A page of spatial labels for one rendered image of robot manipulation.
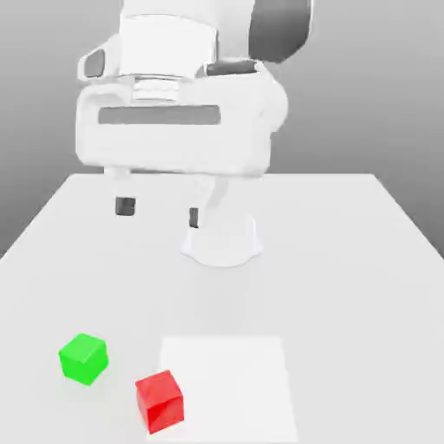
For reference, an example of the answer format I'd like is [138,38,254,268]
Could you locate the small red cube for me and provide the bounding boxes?
[134,369,186,435]

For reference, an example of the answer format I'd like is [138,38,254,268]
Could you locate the small green cube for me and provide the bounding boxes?
[57,332,110,387]

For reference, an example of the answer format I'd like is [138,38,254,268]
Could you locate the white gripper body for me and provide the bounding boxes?
[75,71,290,179]

